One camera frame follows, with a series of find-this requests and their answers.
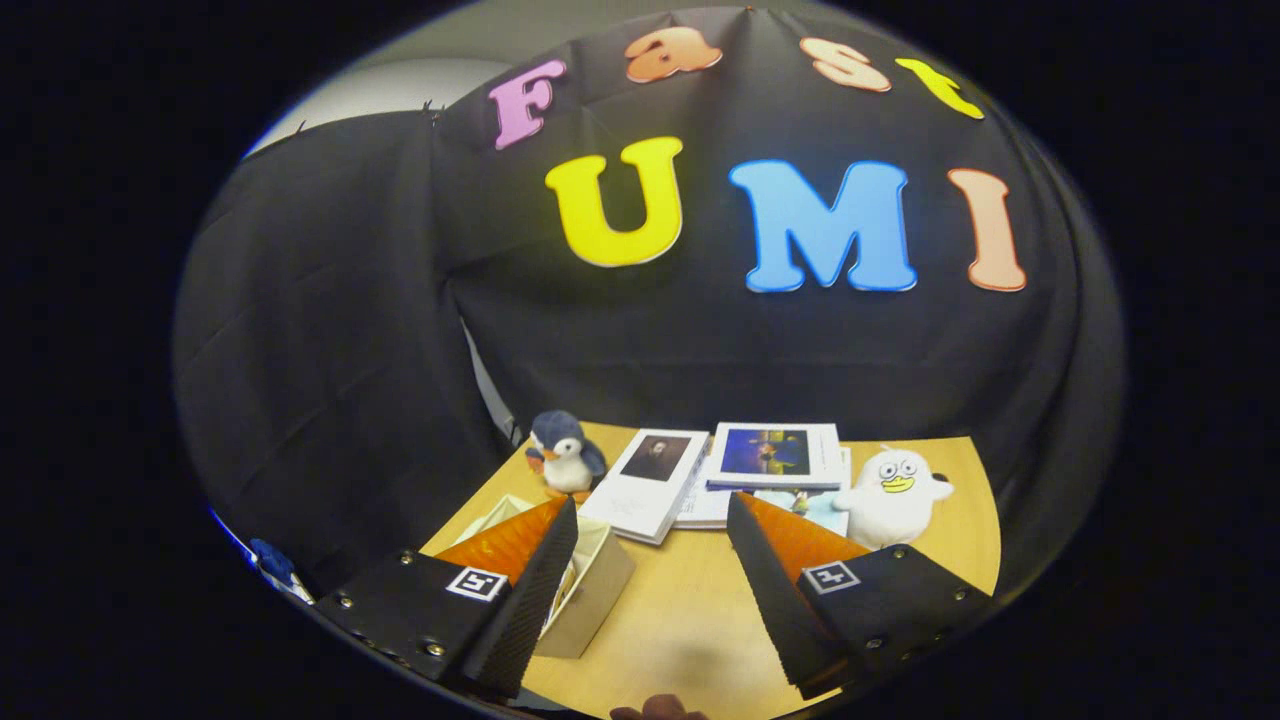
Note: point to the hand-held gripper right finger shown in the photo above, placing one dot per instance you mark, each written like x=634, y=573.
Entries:
x=775, y=610

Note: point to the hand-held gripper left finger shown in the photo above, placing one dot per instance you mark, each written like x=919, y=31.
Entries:
x=535, y=610

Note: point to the beige fabric storage box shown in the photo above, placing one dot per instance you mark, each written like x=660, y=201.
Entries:
x=600, y=590

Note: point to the book with pale teal cover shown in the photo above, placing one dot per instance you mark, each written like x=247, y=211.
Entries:
x=815, y=508

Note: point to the plain white book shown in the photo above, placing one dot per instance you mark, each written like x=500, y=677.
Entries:
x=705, y=508

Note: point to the grey penguin plush toy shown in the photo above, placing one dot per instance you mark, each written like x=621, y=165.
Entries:
x=568, y=465

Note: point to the white book with portrait cover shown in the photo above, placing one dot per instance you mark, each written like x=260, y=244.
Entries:
x=640, y=500

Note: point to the white duck plush toy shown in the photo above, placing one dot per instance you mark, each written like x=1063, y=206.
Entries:
x=895, y=510

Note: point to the book with blue night cover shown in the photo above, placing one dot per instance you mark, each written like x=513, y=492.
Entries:
x=770, y=450

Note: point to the small blue object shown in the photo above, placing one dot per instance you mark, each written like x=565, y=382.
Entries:
x=272, y=560

